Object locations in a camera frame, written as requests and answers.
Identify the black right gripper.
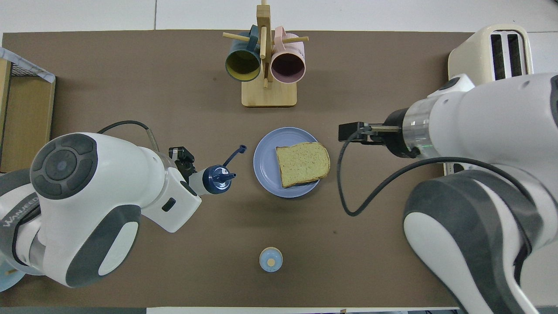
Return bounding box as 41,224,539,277
339,108,412,158

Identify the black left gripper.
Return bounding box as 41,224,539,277
168,147,195,180

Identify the white bottle with blue cap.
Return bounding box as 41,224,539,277
188,145,248,196

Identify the bread slice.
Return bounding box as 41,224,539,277
276,142,331,188

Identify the blue round plate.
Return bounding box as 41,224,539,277
253,127,325,198

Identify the pale grey-blue plate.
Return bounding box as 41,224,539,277
0,253,23,292

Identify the brown table mat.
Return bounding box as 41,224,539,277
0,30,539,308

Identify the wooden mug tree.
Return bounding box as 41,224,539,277
222,0,309,108

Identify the pink mug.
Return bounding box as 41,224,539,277
270,26,306,85

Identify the dark teal mug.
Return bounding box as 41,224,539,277
225,25,262,82

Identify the blue call bell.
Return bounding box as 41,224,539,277
259,247,283,273

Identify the cream two-slot toaster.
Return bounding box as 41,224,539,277
448,24,534,85

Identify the white blue checked cloth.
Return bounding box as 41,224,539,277
0,47,56,83

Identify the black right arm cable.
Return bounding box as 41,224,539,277
337,123,519,217

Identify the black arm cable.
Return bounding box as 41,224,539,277
337,123,519,217
97,120,161,151

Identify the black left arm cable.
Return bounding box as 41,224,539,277
97,120,161,151

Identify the wooden shelf with wire basket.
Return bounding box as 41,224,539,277
0,59,56,174

